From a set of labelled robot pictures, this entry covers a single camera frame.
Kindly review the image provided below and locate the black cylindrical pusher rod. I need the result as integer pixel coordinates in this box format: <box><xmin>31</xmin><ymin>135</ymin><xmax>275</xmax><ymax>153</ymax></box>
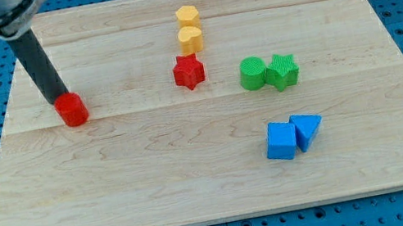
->
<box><xmin>8</xmin><ymin>29</ymin><xmax>69</xmax><ymax>105</ymax></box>

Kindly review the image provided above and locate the red cylinder block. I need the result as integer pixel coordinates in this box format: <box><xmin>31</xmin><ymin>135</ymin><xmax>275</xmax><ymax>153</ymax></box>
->
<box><xmin>53</xmin><ymin>92</ymin><xmax>89</xmax><ymax>128</ymax></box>

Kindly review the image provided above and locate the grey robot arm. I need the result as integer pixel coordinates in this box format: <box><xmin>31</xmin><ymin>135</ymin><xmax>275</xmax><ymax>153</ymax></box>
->
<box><xmin>0</xmin><ymin>0</ymin><xmax>68</xmax><ymax>104</ymax></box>

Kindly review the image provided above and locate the red star block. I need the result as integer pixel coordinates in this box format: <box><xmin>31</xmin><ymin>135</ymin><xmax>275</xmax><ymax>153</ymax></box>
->
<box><xmin>173</xmin><ymin>54</ymin><xmax>206</xmax><ymax>91</ymax></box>

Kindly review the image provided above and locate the green star block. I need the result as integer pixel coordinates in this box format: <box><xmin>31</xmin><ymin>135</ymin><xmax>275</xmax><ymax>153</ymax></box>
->
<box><xmin>265</xmin><ymin>54</ymin><xmax>300</xmax><ymax>92</ymax></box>

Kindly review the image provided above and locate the yellow heart block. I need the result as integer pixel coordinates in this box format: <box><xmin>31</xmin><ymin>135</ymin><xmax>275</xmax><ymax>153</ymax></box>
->
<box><xmin>177</xmin><ymin>26</ymin><xmax>204</xmax><ymax>56</ymax></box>

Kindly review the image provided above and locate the yellow pentagon block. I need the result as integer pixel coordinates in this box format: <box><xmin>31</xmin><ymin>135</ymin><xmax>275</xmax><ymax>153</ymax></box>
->
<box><xmin>175</xmin><ymin>5</ymin><xmax>202</xmax><ymax>29</ymax></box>

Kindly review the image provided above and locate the wooden board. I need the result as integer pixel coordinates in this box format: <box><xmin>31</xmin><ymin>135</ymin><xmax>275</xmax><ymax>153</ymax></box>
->
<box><xmin>0</xmin><ymin>0</ymin><xmax>403</xmax><ymax>226</ymax></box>

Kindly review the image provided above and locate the green cylinder block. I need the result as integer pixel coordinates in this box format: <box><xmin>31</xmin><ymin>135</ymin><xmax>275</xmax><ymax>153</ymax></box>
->
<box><xmin>239</xmin><ymin>56</ymin><xmax>266</xmax><ymax>91</ymax></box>

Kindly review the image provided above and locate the blue cube block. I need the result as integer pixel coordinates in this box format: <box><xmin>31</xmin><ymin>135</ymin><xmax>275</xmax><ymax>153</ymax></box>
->
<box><xmin>266</xmin><ymin>122</ymin><xmax>297</xmax><ymax>160</ymax></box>

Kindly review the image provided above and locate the blue triangle block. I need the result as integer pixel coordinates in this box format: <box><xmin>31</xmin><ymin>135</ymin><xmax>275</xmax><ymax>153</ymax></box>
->
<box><xmin>288</xmin><ymin>114</ymin><xmax>322</xmax><ymax>152</ymax></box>

